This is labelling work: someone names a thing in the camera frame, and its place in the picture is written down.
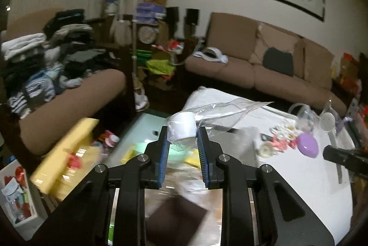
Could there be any clear plastic bag white roll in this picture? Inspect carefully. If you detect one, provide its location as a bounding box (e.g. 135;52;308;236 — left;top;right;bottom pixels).
167;98;269;145

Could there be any dark brown wallet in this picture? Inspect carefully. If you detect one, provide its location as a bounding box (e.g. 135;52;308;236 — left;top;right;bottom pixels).
145;195;207;245

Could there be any yellow snack bag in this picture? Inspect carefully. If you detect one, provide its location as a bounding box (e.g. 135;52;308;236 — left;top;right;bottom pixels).
31;118;102;201

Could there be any white table mat cloth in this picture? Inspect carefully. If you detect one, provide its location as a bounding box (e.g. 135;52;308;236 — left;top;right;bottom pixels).
183;87;353;245

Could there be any purple oval case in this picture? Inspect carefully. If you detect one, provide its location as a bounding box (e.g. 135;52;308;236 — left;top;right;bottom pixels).
297;133;319;158

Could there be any clear plastic bucket cup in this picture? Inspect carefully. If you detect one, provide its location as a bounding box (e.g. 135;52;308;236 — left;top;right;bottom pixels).
287;103;319;134

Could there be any green bag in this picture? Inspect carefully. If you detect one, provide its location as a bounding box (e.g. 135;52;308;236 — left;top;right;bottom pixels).
146;59;176;76

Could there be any white headset on sofa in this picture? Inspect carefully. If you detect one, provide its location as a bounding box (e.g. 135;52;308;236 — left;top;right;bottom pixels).
193;47;228;64

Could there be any black cushion on sofa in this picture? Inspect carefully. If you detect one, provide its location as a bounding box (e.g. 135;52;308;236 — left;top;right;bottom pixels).
263;47;294;77

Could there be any white storage box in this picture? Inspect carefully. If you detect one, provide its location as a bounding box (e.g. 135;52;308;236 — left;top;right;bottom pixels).
1;160;47;241

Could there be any brown three-seat sofa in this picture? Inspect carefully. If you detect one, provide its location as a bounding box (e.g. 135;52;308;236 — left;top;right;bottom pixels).
185;12;347;116

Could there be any white pole stand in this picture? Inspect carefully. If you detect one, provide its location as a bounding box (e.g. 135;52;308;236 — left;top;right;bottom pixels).
110;0;149;112

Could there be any pile of folded clothes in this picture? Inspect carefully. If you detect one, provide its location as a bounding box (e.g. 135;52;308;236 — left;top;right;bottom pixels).
1;8;107;119

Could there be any stack of blue packages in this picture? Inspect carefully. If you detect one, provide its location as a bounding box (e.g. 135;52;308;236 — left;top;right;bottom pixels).
136;3;167;24

